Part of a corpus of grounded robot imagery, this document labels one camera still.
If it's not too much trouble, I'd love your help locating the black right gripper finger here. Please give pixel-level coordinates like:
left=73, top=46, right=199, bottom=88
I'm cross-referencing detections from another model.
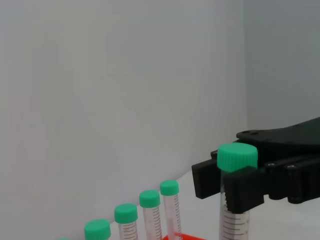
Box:
left=191, top=149, right=224, bottom=200
left=224, top=155, right=320, bottom=214

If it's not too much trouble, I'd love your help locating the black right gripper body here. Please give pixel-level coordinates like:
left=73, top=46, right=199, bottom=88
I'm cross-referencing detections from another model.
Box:
left=235, top=115, right=320, bottom=165

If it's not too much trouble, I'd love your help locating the green capped clear test tube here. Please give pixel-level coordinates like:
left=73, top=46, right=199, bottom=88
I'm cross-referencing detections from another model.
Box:
left=83, top=218, right=112, bottom=240
left=216, top=143, right=259, bottom=240
left=114, top=203, right=140, bottom=240
left=138, top=189, right=164, bottom=240
left=159, top=179, right=183, bottom=240

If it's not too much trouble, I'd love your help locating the orange test tube rack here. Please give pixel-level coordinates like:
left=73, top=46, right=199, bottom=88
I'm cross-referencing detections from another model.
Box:
left=159, top=231, right=209, bottom=240

